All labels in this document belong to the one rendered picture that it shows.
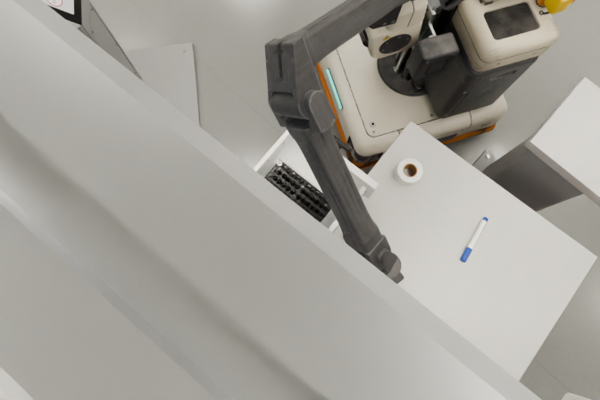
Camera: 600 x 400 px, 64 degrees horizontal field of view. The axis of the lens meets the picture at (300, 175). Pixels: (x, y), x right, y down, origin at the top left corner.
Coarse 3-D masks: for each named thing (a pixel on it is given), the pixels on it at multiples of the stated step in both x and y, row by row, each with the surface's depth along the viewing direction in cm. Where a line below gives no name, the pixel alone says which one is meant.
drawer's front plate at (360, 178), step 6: (348, 162) 117; (348, 168) 117; (354, 168) 117; (354, 174) 117; (360, 174) 116; (366, 174) 117; (354, 180) 121; (360, 180) 118; (366, 180) 116; (372, 180) 116; (360, 186) 122; (366, 186) 118; (372, 186) 116; (378, 186) 116; (366, 192) 122; (372, 192) 119
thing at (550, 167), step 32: (576, 96) 141; (544, 128) 138; (576, 128) 138; (480, 160) 214; (512, 160) 166; (544, 160) 139; (576, 160) 136; (512, 192) 174; (544, 192) 159; (576, 192) 147
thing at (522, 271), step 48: (432, 144) 136; (384, 192) 133; (432, 192) 133; (480, 192) 133; (432, 240) 129; (480, 240) 130; (528, 240) 130; (432, 288) 126; (480, 288) 126; (528, 288) 126; (576, 288) 127; (480, 336) 123; (528, 336) 123
